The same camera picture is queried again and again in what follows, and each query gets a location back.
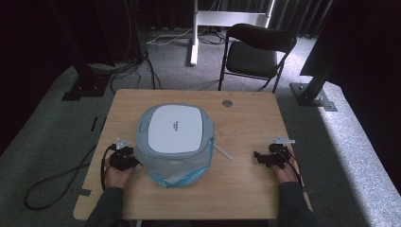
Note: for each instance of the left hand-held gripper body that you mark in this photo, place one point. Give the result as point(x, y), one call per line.
point(121, 159)

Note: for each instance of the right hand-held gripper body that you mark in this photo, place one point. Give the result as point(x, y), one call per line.
point(279, 157)

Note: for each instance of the thin white stick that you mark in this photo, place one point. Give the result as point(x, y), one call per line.
point(224, 152)

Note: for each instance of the blue-grey storage container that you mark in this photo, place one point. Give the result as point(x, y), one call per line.
point(179, 171)

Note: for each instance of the person's right hand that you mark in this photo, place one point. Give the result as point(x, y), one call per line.
point(285, 175)

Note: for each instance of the person's left hand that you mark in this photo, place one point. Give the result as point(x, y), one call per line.
point(116, 177)

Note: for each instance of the black floor tape strip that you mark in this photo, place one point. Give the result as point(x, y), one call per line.
point(94, 124)
point(103, 123)

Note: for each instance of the grey table grommet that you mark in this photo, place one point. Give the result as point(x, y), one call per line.
point(227, 103)

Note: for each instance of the black folding chair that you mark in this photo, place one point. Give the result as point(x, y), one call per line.
point(252, 58)

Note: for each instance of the white metal stand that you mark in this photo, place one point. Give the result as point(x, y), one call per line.
point(195, 28)

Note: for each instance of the dark curtain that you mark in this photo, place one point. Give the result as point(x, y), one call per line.
point(302, 15)

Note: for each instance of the black stand grey base plate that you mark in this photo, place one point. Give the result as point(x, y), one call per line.
point(315, 91)

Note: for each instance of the black stand with base plate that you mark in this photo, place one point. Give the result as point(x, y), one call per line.
point(85, 78)

